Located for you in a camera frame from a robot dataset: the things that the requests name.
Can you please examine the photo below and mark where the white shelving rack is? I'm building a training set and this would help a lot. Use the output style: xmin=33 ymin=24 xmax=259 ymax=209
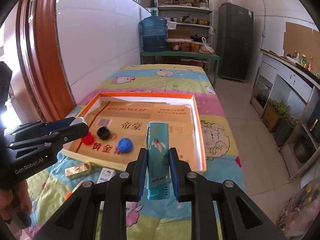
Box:
xmin=156 ymin=0 xmax=215 ymax=44

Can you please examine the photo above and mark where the red bottle cap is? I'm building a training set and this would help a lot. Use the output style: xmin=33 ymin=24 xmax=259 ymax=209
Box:
xmin=81 ymin=132 xmax=95 ymax=145

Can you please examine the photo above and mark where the white kitchen counter cabinet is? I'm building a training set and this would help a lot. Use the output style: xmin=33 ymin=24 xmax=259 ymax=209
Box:
xmin=250 ymin=52 xmax=319 ymax=180

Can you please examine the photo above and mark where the cartoon patterned quilt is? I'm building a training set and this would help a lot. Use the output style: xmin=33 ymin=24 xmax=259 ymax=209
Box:
xmin=25 ymin=64 xmax=244 ymax=239

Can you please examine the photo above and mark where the potted green plant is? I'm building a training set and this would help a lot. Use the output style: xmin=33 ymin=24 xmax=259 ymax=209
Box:
xmin=263 ymin=99 xmax=297 ymax=147

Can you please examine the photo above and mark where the blue bottle cap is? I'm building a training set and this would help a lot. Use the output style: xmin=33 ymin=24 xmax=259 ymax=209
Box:
xmin=117 ymin=138 xmax=133 ymax=153

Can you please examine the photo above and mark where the black refrigerator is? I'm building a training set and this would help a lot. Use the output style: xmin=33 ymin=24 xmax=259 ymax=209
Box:
xmin=216 ymin=2 xmax=254 ymax=81

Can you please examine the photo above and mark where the golden cardboard liner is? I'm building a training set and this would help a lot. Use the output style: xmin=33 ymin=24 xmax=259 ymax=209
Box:
xmin=69 ymin=101 xmax=197 ymax=168

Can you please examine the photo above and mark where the person's left hand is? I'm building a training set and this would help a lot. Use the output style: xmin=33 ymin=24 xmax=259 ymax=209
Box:
xmin=1 ymin=180 xmax=32 ymax=222

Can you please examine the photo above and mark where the white Hello Kitty lighter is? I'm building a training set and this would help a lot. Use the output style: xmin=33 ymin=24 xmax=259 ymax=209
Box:
xmin=97 ymin=167 xmax=117 ymax=184

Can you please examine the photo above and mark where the large orange bottle cap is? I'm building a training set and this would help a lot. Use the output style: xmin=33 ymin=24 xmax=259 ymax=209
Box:
xmin=65 ymin=182 xmax=83 ymax=200

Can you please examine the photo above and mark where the black bottle cap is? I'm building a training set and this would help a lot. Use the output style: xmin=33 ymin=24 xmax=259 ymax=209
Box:
xmin=97 ymin=126 xmax=111 ymax=140

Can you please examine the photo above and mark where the red wooden door frame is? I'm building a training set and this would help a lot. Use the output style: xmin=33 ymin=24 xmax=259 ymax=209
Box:
xmin=4 ymin=0 xmax=75 ymax=123

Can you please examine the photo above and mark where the plastic bag of food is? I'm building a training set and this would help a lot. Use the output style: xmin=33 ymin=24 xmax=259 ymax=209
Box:
xmin=199 ymin=37 xmax=214 ymax=55

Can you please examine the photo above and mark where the blue water jug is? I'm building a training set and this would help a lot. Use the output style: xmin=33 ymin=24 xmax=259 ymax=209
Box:
xmin=139 ymin=0 xmax=168 ymax=52

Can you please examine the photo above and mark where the teal lighter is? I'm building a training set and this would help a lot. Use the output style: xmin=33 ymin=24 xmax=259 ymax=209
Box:
xmin=146 ymin=122 xmax=170 ymax=200

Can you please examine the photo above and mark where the shallow orange-rimmed box tray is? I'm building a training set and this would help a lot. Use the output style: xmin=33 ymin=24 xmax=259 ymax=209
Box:
xmin=62 ymin=92 xmax=206 ymax=172

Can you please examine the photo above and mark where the green side table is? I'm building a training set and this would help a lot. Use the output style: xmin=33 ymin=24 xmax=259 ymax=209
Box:
xmin=140 ymin=50 xmax=220 ymax=88

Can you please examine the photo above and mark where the gold rectangular lighter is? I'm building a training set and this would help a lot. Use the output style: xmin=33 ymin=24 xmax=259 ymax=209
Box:
xmin=65 ymin=162 xmax=92 ymax=179

